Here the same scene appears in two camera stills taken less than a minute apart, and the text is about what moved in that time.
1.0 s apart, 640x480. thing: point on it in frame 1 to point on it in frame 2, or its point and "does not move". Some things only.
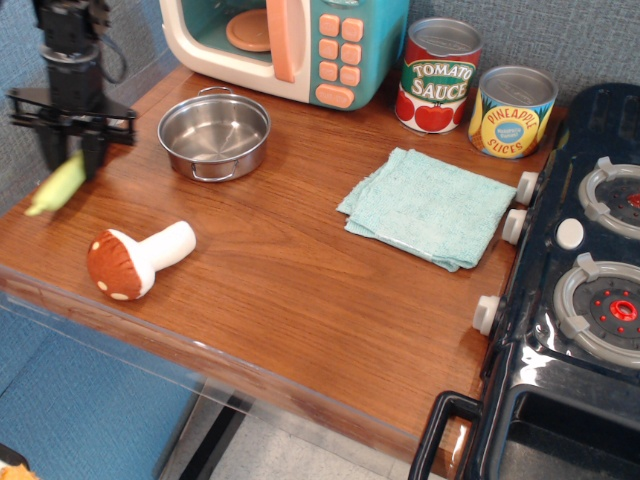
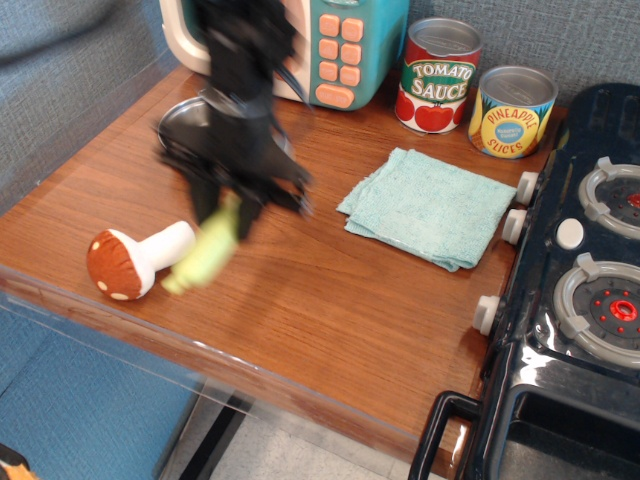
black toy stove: [558, 396] does not move
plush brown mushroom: [125, 267] does not move
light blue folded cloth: [442, 211] does not move
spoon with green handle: [61, 184] to [211, 249]
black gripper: [74, 101] to [242, 152]
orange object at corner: [17, 472] does not move
